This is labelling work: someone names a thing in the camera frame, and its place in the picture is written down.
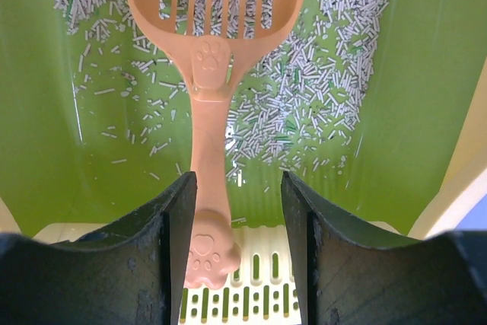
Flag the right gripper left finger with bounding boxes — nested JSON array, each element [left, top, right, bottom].
[[1, 172, 197, 324]]

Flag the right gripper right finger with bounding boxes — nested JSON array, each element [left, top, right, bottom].
[[281, 172, 486, 324]]

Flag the orange litter scoop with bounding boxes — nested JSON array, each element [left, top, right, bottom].
[[128, 0, 303, 289]]

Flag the yellow green litter box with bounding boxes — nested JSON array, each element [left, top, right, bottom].
[[1, 0, 486, 324]]

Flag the cat litter granules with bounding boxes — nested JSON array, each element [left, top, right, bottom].
[[54, 0, 389, 185]]

